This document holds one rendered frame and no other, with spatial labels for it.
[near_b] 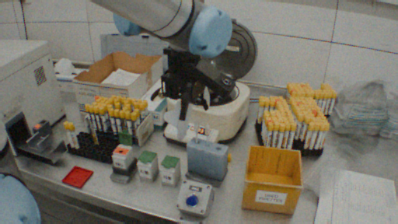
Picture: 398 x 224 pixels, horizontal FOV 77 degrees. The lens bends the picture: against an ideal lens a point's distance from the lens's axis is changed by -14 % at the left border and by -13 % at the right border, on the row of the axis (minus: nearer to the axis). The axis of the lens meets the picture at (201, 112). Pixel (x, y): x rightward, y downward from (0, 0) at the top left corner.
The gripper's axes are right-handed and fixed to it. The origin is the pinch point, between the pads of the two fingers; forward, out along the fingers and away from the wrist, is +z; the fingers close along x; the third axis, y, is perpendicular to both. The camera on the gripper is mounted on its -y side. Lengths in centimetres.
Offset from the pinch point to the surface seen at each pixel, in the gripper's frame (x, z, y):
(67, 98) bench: -15, 15, 68
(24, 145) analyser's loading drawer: 19, 11, 52
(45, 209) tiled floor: -3, 103, 114
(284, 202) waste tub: 5.8, 10.8, -25.4
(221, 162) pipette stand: 2.0, 7.3, -7.9
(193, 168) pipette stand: 2.0, 12.5, 0.0
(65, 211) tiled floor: -10, 103, 100
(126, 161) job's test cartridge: 10.5, 9.3, 15.6
